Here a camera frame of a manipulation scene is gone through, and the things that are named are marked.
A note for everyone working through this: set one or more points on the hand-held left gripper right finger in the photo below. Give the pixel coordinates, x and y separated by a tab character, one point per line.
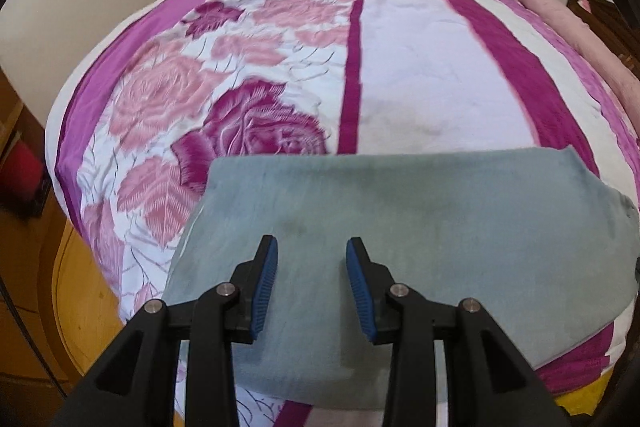
357	292

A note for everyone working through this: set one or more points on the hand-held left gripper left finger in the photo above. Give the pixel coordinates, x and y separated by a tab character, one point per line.
262	287

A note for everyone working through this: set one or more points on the grey fleece pants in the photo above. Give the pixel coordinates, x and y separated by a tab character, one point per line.
425	217

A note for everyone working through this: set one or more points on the pink floral bed blanket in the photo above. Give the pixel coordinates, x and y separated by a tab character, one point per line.
410	72

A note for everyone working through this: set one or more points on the yellow fleece cloth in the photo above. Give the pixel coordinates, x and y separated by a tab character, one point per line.
585	399

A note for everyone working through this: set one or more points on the red cloth item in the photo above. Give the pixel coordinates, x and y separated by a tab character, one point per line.
22	167

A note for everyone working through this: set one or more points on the wooden cabinet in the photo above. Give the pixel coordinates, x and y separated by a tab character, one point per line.
12	117

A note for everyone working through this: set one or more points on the long pink checked pillow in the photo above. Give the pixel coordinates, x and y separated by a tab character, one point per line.
575	27

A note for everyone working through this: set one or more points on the small pink cloth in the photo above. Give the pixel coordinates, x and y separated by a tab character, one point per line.
583	5

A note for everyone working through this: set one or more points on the dark wooden headboard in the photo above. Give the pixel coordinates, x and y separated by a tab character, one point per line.
602	14

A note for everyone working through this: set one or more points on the wooden bed frame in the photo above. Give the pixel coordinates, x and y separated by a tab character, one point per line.
80	287

